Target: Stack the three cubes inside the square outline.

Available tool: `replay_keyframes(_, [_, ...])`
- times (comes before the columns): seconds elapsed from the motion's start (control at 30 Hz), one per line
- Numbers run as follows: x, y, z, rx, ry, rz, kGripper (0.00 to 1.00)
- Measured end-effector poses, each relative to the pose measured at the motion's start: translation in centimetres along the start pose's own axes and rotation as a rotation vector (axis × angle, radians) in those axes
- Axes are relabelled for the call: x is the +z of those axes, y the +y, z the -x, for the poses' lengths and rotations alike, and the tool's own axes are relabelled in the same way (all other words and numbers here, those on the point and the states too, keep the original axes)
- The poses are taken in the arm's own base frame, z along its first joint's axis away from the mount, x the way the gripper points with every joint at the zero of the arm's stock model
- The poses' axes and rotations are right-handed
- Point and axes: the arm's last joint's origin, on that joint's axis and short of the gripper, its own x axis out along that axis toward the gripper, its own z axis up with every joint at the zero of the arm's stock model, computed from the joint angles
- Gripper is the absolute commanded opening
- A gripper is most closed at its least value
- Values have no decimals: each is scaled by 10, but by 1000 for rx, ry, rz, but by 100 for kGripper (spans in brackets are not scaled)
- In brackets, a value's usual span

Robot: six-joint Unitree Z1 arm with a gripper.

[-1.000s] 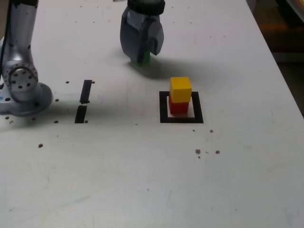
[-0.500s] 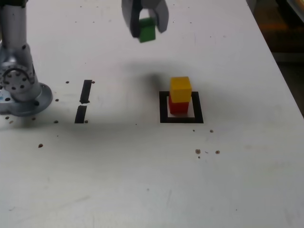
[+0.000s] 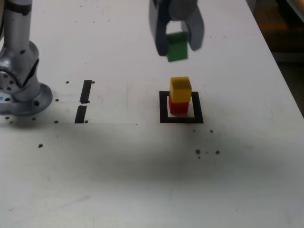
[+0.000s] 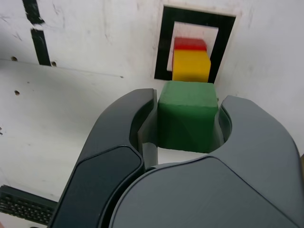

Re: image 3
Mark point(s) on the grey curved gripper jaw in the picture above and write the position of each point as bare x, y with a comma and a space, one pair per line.
194, 23
159, 23

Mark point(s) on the green cube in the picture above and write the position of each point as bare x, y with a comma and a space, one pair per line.
178, 48

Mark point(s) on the yellow cube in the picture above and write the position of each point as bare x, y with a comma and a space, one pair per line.
180, 91

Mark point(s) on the red cube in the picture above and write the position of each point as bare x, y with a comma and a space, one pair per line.
178, 108

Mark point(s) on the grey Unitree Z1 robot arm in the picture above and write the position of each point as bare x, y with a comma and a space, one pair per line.
19, 59

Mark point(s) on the black tape square outline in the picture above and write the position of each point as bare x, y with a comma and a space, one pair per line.
162, 111

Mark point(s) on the black tape strip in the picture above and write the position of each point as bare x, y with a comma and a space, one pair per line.
85, 92

